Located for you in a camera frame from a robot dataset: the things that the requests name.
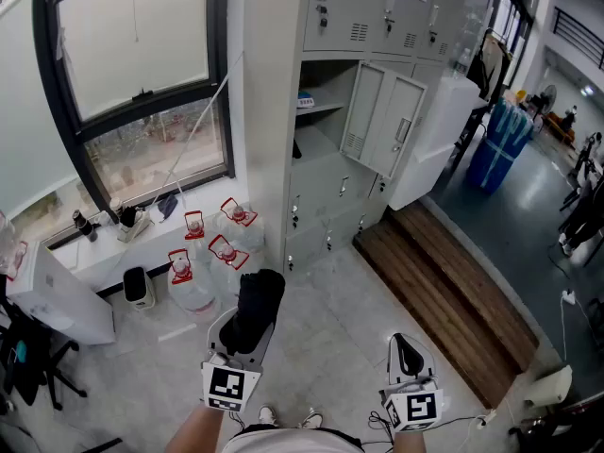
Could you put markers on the black bag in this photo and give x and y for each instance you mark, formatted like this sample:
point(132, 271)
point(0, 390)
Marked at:
point(296, 149)

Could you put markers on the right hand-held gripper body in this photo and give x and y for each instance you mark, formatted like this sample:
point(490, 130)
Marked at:
point(415, 408)

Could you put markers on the white low cabinet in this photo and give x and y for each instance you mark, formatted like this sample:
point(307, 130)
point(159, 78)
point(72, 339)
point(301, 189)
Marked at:
point(56, 300)

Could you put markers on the white plastic box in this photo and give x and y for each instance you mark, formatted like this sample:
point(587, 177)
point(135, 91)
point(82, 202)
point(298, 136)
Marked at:
point(549, 385)

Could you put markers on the person's left white shoe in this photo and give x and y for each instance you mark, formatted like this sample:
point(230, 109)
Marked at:
point(267, 415)

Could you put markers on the person's right white shoe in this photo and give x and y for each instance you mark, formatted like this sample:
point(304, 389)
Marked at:
point(312, 420)

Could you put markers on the black standing fan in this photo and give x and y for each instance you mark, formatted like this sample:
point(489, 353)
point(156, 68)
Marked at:
point(547, 97)

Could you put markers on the person's white shoe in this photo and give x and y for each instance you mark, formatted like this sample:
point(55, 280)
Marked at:
point(312, 420)
point(267, 415)

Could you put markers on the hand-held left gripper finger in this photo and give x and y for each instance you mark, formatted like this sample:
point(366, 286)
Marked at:
point(262, 353)
point(213, 335)

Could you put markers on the blue and green plastic bag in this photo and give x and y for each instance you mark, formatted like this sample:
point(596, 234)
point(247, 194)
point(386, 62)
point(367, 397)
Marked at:
point(306, 102)

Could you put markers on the dark blue cloth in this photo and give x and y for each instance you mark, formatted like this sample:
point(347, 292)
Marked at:
point(167, 206)

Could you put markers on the clear plastic bottle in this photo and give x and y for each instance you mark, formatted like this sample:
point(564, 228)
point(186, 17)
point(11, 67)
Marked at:
point(464, 64)

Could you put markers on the small white waste bin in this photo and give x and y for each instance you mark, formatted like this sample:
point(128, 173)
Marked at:
point(137, 286)

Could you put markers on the person's right forearm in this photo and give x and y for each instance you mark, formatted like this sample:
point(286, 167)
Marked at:
point(406, 442)

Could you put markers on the white desk organiser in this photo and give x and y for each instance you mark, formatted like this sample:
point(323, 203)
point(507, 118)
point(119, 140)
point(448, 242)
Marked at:
point(134, 230)

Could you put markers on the person's white shirt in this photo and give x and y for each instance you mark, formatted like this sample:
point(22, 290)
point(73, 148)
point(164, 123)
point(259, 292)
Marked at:
point(288, 442)

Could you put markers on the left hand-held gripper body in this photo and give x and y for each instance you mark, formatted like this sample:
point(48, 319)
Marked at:
point(226, 385)

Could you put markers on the white pole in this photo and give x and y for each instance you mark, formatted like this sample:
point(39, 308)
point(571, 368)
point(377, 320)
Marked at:
point(222, 88)

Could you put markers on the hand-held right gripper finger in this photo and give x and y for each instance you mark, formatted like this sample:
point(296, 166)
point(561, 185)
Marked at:
point(428, 366)
point(393, 366)

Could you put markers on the white power strip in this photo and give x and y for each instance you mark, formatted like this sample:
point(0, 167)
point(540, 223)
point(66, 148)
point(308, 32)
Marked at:
point(486, 419)
point(569, 297)

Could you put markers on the black metal railing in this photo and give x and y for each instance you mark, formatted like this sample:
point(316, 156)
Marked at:
point(580, 38)

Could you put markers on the grey metal locker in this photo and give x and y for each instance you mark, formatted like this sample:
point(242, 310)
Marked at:
point(330, 191)

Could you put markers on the black metal rack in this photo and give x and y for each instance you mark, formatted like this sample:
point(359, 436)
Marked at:
point(486, 71)

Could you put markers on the dark bottle with white cap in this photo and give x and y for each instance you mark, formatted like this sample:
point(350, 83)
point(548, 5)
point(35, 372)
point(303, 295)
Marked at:
point(116, 208)

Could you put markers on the brown wooden step platform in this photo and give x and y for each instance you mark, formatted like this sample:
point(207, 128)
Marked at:
point(448, 300)

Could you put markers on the white box-shaped appliance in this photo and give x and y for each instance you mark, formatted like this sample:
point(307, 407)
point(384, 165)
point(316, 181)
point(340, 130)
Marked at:
point(443, 125)

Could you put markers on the black drinking bottle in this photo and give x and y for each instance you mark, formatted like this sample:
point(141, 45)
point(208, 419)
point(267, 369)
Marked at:
point(85, 227)

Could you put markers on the person's left forearm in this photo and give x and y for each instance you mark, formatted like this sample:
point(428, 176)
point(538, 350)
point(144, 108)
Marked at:
point(193, 430)

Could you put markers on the black office chair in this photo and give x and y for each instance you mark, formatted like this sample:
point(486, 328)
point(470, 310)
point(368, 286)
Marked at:
point(28, 361)

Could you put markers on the clear glass cup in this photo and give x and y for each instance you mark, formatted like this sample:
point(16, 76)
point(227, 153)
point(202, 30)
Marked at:
point(101, 219)

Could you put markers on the black framed window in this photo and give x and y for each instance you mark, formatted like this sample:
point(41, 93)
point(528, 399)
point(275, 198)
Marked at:
point(151, 110)

